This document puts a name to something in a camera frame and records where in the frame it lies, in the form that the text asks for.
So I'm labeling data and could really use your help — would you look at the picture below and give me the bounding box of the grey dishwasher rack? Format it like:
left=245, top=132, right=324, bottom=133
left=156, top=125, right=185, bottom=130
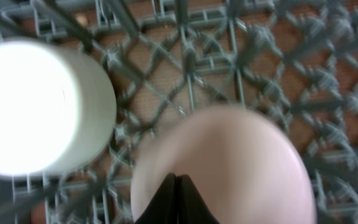
left=0, top=1, right=358, bottom=223

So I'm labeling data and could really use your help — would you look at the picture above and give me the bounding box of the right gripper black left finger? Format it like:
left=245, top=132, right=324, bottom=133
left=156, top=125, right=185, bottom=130
left=134, top=174, right=178, bottom=224

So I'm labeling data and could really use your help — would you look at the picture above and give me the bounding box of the cream shallow bowl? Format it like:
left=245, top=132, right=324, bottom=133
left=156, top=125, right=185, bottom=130
left=0, top=38, right=117, bottom=179

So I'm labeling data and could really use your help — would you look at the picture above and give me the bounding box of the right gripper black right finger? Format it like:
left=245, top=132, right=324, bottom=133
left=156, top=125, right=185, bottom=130
left=177, top=175, right=219, bottom=224

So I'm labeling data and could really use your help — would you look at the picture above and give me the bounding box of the pink food bowl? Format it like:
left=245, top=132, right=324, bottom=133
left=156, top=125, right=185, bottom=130
left=131, top=106, right=317, bottom=223

